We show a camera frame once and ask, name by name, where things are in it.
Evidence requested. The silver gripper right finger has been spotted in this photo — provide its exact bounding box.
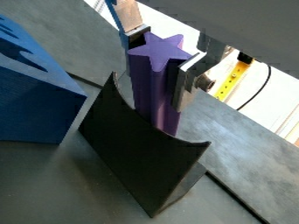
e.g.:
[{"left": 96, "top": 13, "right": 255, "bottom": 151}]
[{"left": 172, "top": 32, "right": 229, "bottom": 112}]

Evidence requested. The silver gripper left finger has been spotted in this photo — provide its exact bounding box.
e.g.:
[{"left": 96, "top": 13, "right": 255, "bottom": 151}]
[{"left": 105, "top": 0, "right": 151, "bottom": 52}]

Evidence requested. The purple star-shaped bar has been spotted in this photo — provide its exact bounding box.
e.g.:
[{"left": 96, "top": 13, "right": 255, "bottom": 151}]
[{"left": 127, "top": 31, "right": 191, "bottom": 136}]

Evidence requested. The black curved fixture stand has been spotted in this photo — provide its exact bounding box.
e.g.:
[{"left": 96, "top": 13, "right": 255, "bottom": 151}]
[{"left": 79, "top": 73, "right": 211, "bottom": 217}]

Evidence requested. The blue foam shape block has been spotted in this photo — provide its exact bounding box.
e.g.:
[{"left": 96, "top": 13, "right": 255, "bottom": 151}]
[{"left": 0, "top": 15, "right": 87, "bottom": 144}]

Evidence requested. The yellow metal rail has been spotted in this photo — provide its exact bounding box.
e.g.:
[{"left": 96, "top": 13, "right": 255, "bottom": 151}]
[{"left": 213, "top": 61, "right": 249, "bottom": 102}]

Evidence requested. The black cable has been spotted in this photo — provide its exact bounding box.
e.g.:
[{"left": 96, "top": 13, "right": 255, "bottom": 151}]
[{"left": 235, "top": 64, "right": 272, "bottom": 112}]

